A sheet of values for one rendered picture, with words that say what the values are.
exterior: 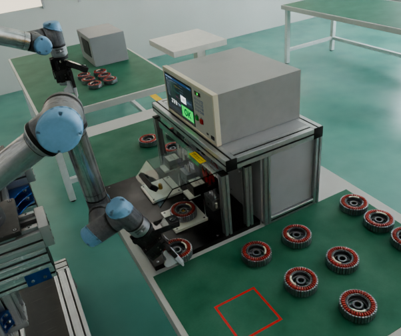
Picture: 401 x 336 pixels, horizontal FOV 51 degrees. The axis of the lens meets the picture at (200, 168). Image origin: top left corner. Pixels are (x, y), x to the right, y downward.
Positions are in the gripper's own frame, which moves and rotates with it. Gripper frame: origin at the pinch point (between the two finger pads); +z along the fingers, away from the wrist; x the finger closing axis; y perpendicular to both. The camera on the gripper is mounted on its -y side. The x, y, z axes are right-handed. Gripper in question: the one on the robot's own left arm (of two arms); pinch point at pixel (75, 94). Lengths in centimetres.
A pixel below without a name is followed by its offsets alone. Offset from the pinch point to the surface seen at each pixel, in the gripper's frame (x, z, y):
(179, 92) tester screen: 54, -9, -34
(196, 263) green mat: 98, 40, -15
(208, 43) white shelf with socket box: -13, -5, -82
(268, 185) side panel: 93, 21, -50
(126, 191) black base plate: 39, 38, -6
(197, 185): 75, 23, -28
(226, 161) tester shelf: 94, 3, -32
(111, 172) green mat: 14.8, 40.1, -5.7
